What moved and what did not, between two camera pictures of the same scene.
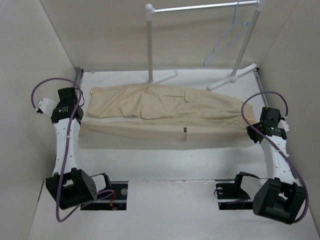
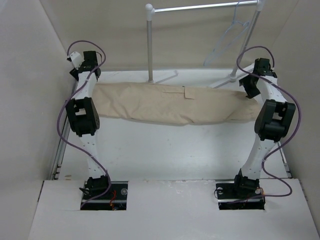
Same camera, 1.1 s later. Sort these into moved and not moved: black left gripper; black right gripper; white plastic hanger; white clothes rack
Moved: black left gripper; black right gripper
Not moved: white clothes rack; white plastic hanger
